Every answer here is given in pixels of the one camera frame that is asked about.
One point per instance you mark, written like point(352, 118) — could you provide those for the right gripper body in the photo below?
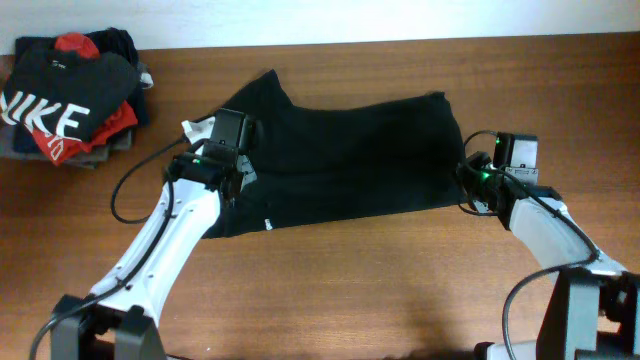
point(476, 181)

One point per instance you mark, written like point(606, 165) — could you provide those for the black Sydrogen t-shirt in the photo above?
point(317, 166)

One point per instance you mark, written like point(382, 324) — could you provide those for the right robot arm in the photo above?
point(593, 311)

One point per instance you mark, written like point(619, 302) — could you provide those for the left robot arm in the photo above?
point(119, 318)

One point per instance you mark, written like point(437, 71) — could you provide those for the navy folded t-shirt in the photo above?
point(111, 40)

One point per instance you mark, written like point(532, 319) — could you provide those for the red folded t-shirt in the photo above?
point(60, 149)

